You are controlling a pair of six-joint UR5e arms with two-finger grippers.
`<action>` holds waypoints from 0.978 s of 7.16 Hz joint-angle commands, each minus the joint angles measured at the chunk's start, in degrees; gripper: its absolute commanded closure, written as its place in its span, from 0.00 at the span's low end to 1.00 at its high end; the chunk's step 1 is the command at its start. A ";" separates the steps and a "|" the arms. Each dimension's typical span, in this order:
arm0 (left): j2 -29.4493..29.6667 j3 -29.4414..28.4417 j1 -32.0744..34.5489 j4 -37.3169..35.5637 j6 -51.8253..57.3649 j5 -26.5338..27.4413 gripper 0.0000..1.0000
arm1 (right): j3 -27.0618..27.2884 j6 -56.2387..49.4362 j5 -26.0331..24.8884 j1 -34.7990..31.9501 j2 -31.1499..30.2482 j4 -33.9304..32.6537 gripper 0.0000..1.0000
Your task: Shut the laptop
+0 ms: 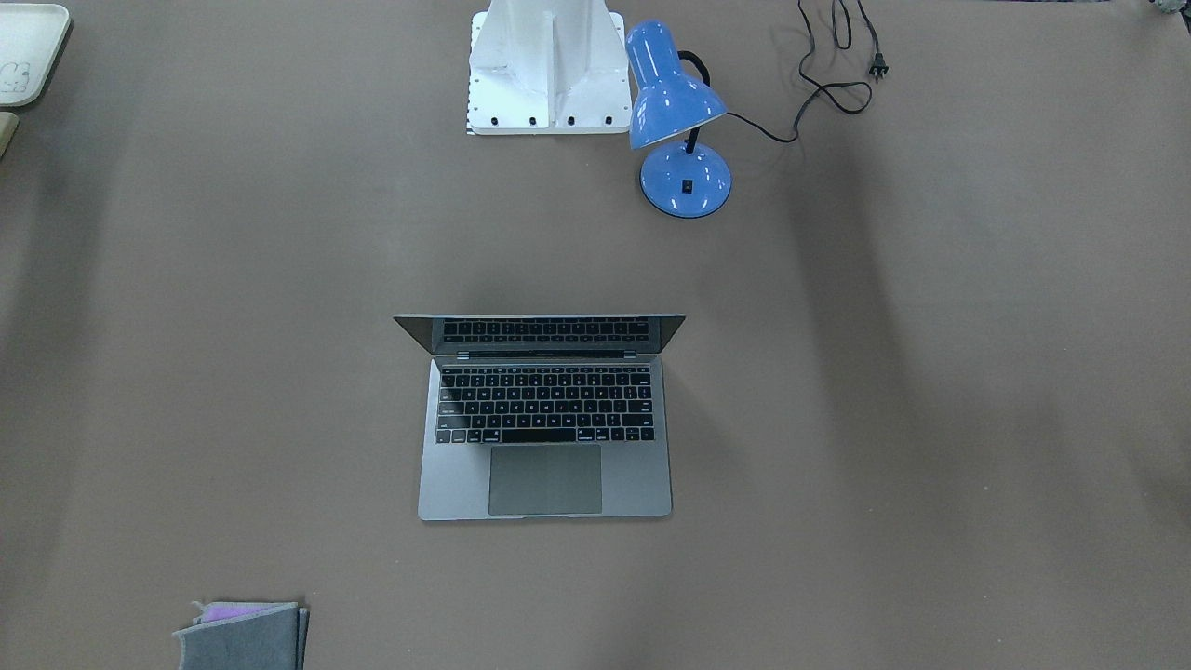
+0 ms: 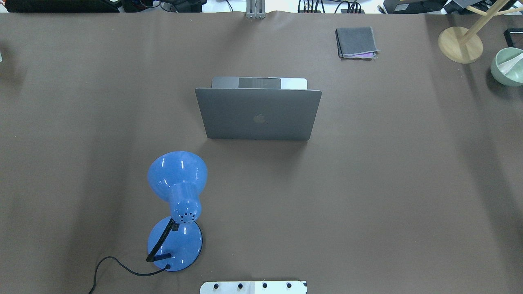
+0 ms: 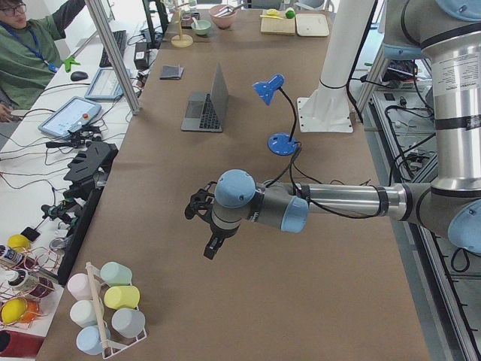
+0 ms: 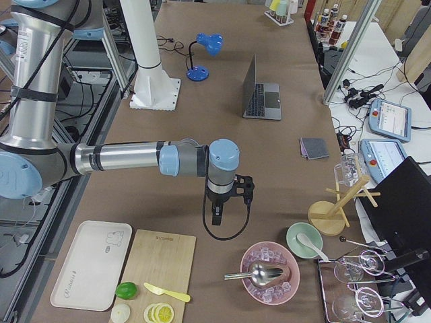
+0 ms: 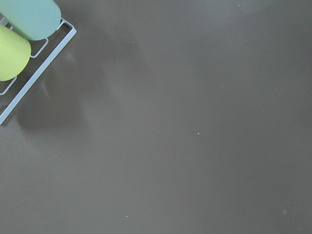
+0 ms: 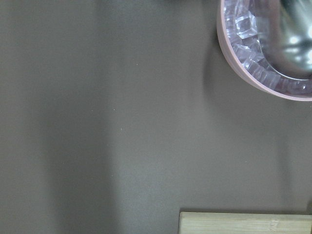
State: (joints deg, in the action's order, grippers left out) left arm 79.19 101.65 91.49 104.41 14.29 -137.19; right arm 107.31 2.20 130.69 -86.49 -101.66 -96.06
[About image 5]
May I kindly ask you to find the teal plastic cup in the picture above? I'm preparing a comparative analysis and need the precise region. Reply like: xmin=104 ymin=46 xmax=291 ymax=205
xmin=0 ymin=0 xmax=61 ymax=40

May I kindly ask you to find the yellow-green plastic cup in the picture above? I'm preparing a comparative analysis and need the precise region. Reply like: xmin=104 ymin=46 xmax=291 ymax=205
xmin=0 ymin=24 xmax=31 ymax=81

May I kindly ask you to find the white wire cup rack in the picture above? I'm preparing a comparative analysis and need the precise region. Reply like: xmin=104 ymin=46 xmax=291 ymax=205
xmin=0 ymin=18 xmax=77 ymax=124

